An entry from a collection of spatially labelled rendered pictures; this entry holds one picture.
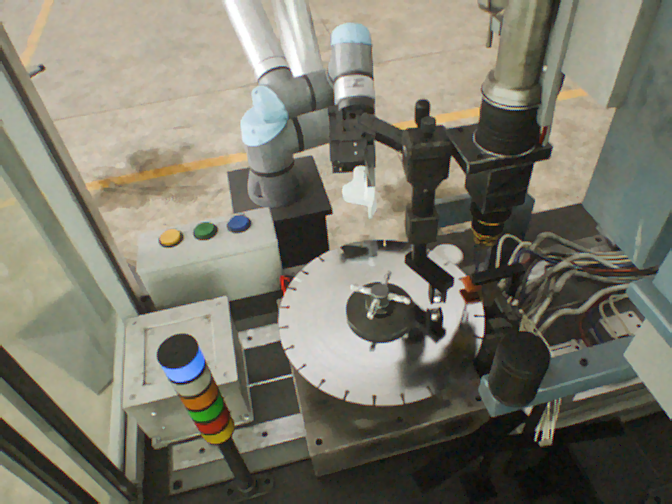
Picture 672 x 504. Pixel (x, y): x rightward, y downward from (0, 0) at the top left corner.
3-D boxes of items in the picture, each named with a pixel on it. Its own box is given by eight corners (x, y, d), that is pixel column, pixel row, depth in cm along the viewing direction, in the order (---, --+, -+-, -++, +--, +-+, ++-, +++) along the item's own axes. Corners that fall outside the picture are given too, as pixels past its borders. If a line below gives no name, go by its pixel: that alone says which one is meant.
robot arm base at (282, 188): (245, 178, 144) (238, 148, 137) (299, 167, 146) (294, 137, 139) (252, 212, 133) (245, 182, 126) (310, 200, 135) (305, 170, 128)
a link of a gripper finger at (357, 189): (343, 220, 93) (341, 170, 94) (377, 217, 92) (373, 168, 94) (343, 216, 90) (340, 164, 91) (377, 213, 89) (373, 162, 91)
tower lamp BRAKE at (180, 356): (165, 387, 56) (156, 373, 54) (164, 353, 59) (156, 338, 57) (206, 377, 57) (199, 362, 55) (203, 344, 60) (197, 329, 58)
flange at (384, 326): (381, 275, 90) (381, 265, 88) (429, 313, 83) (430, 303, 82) (332, 309, 85) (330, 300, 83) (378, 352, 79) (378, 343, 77)
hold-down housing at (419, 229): (405, 250, 77) (409, 132, 62) (399, 228, 80) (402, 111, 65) (442, 246, 77) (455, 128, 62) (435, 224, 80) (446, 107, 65)
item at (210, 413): (189, 427, 63) (182, 415, 61) (187, 395, 66) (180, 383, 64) (225, 417, 64) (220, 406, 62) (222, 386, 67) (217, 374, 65)
